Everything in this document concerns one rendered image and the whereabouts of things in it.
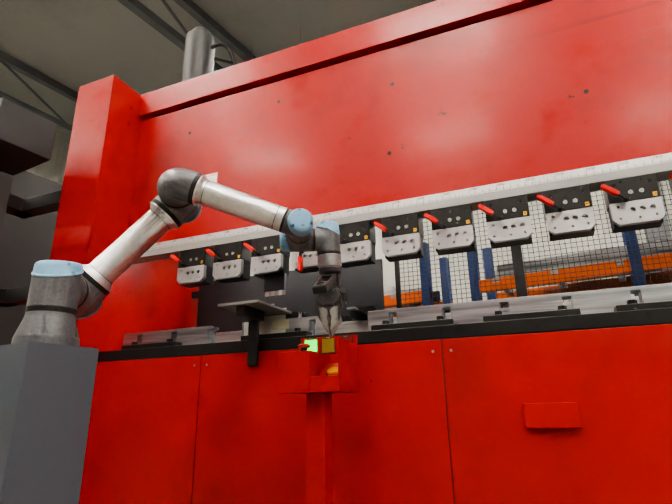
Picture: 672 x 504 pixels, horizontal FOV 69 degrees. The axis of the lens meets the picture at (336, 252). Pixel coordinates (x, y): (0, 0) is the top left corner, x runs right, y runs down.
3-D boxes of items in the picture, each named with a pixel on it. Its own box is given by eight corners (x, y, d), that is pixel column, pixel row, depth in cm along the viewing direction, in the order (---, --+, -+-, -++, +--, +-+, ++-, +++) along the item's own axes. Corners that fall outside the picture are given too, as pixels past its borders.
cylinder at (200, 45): (173, 94, 272) (180, 26, 287) (200, 116, 293) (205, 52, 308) (220, 80, 261) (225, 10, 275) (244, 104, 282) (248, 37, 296)
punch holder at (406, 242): (382, 256, 190) (380, 217, 195) (388, 262, 197) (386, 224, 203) (420, 251, 185) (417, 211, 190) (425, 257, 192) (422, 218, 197)
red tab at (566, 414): (525, 428, 144) (522, 403, 146) (525, 427, 145) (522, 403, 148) (581, 428, 138) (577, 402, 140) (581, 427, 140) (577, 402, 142)
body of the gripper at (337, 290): (348, 306, 156) (346, 270, 159) (338, 304, 148) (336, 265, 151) (326, 309, 159) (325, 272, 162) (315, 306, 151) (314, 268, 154)
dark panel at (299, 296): (194, 358, 276) (199, 282, 290) (196, 358, 278) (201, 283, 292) (385, 345, 236) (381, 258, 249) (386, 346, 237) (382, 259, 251)
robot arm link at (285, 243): (280, 220, 150) (315, 220, 151) (279, 232, 160) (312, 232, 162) (280, 244, 147) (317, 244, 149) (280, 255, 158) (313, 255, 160)
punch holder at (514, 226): (488, 242, 176) (483, 200, 181) (491, 249, 183) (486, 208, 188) (533, 236, 170) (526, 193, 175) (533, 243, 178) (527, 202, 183)
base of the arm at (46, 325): (31, 342, 115) (38, 300, 118) (-2, 347, 122) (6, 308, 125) (91, 348, 127) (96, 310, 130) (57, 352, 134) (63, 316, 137)
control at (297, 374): (277, 393, 145) (278, 332, 150) (301, 394, 159) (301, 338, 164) (339, 391, 137) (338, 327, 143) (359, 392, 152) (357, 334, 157)
